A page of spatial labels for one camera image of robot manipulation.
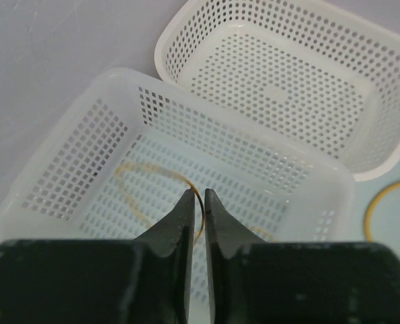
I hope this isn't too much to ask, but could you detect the white basket back left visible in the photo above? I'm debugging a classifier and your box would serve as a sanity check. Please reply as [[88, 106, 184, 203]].
[[154, 1, 400, 181]]

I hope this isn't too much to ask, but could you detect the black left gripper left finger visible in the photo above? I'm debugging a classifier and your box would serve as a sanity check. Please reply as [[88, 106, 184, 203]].
[[0, 190, 195, 323]]

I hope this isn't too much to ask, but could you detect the translucent basket front left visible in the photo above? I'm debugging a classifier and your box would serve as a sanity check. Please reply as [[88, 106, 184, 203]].
[[0, 66, 358, 304]]

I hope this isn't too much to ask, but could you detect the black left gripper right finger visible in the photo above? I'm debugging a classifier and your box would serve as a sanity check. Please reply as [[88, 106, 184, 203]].
[[205, 189, 400, 323]]

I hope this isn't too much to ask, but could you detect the thin yellow wire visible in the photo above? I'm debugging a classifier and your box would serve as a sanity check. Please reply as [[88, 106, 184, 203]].
[[113, 161, 275, 249]]

